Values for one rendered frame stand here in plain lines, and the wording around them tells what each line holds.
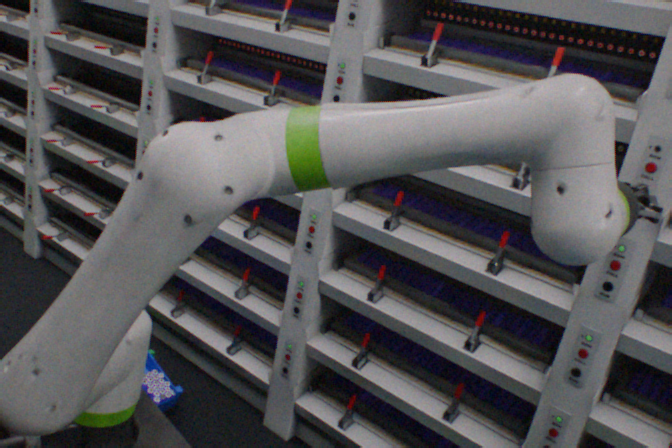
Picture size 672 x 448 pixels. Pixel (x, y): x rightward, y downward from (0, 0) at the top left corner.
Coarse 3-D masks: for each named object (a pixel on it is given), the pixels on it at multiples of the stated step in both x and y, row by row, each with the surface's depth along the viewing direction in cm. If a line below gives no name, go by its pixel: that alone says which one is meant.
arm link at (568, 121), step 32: (480, 96) 77; (512, 96) 75; (544, 96) 73; (576, 96) 72; (608, 96) 73; (320, 128) 80; (352, 128) 79; (384, 128) 79; (416, 128) 78; (448, 128) 77; (480, 128) 76; (512, 128) 74; (544, 128) 73; (576, 128) 72; (608, 128) 73; (352, 160) 80; (384, 160) 80; (416, 160) 79; (448, 160) 79; (480, 160) 78; (512, 160) 78; (544, 160) 75; (576, 160) 73; (608, 160) 73
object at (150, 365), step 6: (150, 354) 183; (150, 360) 183; (150, 366) 184; (156, 366) 182; (144, 372) 184; (162, 372) 180; (174, 390) 175; (180, 390) 176; (174, 396) 176; (168, 402) 175; (174, 402) 178; (162, 408) 175; (168, 408) 178
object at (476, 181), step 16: (384, 96) 153; (416, 176) 138; (432, 176) 135; (448, 176) 132; (464, 176) 130; (480, 176) 129; (496, 176) 129; (464, 192) 132; (480, 192) 129; (496, 192) 126; (512, 192) 124; (528, 192) 123; (512, 208) 126; (528, 208) 123
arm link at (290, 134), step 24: (240, 120) 82; (264, 120) 83; (288, 120) 82; (312, 120) 81; (264, 144) 81; (288, 144) 81; (312, 144) 80; (288, 168) 82; (312, 168) 81; (264, 192) 85; (288, 192) 86
